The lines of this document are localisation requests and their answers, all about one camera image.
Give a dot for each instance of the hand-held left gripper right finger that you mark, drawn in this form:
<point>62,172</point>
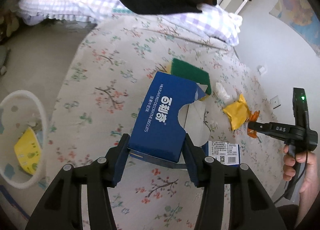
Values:
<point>191,160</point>

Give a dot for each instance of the purple checked quilt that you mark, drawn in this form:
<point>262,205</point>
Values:
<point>70,0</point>

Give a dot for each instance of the person's right hand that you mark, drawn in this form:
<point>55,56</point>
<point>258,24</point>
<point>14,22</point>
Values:
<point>311,170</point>

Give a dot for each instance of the person's dark clothing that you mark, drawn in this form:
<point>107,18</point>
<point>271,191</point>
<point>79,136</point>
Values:
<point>287,217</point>

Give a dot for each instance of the wall poster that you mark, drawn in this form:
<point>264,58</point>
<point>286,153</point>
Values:
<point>297,12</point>

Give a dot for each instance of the white crumpled tissue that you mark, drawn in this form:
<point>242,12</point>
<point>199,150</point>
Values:
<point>222,91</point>

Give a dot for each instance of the small yellow packet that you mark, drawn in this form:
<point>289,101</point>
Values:
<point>236,112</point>

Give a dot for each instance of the orange wrapper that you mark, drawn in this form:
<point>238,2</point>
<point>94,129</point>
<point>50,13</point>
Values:
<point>253,116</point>

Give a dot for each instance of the floral bedsheet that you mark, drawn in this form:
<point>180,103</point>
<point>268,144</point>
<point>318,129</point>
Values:
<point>112,65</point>

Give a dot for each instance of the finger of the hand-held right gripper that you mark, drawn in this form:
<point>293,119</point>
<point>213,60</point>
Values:
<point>260,127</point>

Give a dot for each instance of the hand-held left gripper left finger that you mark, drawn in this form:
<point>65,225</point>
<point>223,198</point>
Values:
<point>122,160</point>

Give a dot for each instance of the blue biscuit box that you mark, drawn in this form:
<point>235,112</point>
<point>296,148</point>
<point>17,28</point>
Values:
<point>160,115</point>

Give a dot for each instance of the yellow and white snack bag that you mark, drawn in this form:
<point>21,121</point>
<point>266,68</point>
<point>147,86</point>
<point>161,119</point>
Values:
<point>26,150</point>

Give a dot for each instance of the green and yellow sponge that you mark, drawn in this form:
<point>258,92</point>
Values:
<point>190,72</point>

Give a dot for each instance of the white wall socket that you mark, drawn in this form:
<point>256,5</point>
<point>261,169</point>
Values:
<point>262,69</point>
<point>276,102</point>

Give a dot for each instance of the white round basket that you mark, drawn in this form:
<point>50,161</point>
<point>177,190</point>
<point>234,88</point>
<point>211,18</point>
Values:
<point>22,105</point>

